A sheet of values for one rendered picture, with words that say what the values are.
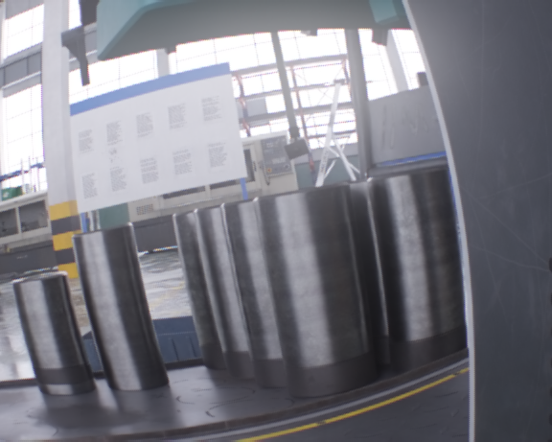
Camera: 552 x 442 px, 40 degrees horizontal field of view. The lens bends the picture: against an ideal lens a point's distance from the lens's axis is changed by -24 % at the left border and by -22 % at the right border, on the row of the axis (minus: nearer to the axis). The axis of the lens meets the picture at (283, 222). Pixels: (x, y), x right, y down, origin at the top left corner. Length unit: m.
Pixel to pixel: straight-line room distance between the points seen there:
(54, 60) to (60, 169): 1.64
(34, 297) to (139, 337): 0.21
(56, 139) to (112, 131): 2.51
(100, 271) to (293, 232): 0.37
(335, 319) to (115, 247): 0.40
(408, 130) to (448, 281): 0.47
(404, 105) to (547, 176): 1.36
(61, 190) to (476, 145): 10.83
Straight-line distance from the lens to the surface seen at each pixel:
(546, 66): 0.27
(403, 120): 1.64
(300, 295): 1.18
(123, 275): 1.41
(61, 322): 1.42
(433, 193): 1.21
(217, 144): 8.76
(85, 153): 8.82
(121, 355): 1.42
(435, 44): 0.33
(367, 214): 1.31
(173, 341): 2.32
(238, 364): 1.44
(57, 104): 11.24
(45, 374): 1.44
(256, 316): 1.31
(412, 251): 1.20
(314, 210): 1.17
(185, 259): 1.56
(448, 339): 1.23
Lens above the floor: 0.53
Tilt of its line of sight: 2 degrees down
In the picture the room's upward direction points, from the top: 10 degrees counter-clockwise
